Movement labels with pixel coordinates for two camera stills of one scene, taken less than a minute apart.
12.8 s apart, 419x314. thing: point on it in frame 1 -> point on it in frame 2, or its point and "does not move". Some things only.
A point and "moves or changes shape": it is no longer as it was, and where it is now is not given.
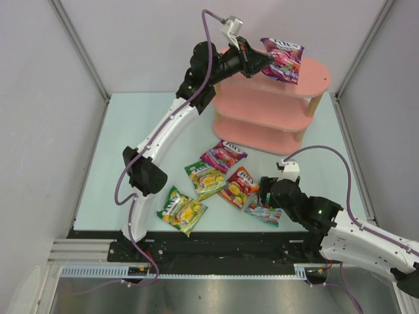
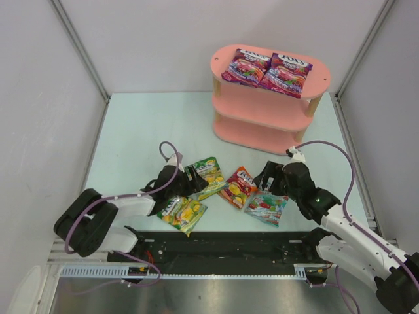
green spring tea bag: [181, 212] does not move
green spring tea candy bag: [207, 179] does not move
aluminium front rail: [82, 252] does not move
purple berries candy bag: [285, 65] -> [285, 74]
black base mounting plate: [206, 246] does not move
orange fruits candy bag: [238, 188] does not move
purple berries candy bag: [222, 156] moves or changes shape
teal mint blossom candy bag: [266, 212] does not move
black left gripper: [246, 60] -> [188, 178]
